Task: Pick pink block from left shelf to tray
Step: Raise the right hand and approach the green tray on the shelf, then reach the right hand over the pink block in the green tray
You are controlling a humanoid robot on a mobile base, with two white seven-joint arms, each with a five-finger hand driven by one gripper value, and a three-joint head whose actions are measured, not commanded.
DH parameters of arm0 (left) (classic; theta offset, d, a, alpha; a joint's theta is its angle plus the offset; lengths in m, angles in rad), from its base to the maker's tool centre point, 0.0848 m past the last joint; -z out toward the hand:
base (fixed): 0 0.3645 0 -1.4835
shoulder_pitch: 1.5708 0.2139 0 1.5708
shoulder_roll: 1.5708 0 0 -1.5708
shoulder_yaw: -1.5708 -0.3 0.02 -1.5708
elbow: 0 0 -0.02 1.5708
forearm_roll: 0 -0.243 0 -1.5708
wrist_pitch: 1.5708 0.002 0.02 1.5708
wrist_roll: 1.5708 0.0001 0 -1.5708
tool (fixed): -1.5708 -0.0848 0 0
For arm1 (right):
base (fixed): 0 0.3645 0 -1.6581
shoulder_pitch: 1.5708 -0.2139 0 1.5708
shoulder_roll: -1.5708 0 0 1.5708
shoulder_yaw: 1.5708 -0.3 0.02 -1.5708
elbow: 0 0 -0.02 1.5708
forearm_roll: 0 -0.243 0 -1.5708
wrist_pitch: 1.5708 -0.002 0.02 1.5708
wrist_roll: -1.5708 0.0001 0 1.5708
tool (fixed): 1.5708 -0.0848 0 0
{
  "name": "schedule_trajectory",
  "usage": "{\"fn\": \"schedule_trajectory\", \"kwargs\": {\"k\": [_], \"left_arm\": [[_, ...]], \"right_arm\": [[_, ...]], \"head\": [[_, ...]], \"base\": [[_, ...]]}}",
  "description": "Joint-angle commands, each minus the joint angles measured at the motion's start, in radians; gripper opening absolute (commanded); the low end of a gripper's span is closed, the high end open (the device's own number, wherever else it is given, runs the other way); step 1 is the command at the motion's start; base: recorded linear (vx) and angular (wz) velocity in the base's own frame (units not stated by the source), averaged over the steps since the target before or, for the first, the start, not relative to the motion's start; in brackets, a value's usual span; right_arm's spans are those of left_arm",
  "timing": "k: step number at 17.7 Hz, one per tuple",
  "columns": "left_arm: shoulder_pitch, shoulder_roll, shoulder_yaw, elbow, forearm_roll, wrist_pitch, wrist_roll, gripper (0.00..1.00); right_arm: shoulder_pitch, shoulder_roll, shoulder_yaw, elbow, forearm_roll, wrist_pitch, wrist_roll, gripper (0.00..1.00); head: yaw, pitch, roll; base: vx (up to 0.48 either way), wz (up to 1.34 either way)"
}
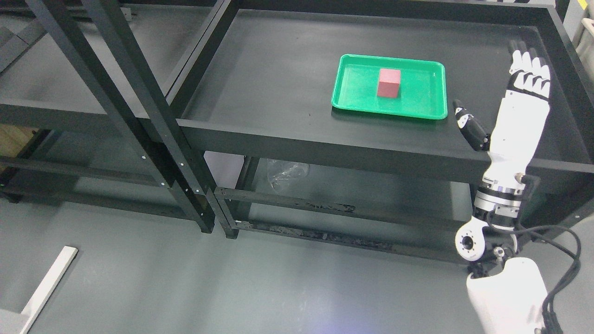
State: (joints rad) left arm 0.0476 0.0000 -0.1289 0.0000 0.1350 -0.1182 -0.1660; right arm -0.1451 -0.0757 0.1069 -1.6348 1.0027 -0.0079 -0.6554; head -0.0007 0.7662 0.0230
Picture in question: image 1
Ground black metal shelf right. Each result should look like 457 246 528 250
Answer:
178 0 593 262

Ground green plastic tray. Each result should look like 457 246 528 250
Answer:
331 54 448 120

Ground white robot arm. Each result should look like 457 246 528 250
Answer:
454 153 547 334

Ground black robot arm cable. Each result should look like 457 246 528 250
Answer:
506 174 582 334

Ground black metal shelf left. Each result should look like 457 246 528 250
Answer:
0 0 219 234

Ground black metal shelf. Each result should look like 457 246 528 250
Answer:
0 0 219 234
178 0 593 262

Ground clear plastic bag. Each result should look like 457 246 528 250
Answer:
266 159 310 194

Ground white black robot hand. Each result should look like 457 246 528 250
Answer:
452 40 552 161

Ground pink foam block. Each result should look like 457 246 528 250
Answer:
377 68 401 98

